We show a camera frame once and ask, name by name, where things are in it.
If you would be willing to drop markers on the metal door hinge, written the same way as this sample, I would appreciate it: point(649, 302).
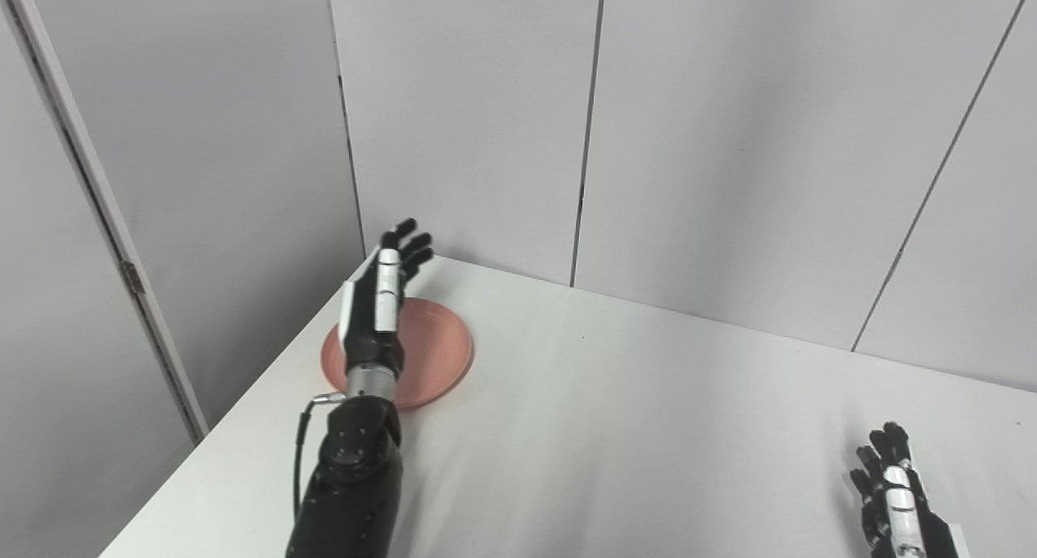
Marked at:
point(132, 276)

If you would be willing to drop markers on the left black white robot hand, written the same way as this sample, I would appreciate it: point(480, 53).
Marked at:
point(373, 315)

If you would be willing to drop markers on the pink round plate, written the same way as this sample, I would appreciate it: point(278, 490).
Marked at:
point(437, 355)

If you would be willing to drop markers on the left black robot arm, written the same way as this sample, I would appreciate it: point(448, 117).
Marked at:
point(352, 477)

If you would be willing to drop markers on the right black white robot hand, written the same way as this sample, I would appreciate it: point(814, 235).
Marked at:
point(903, 509)

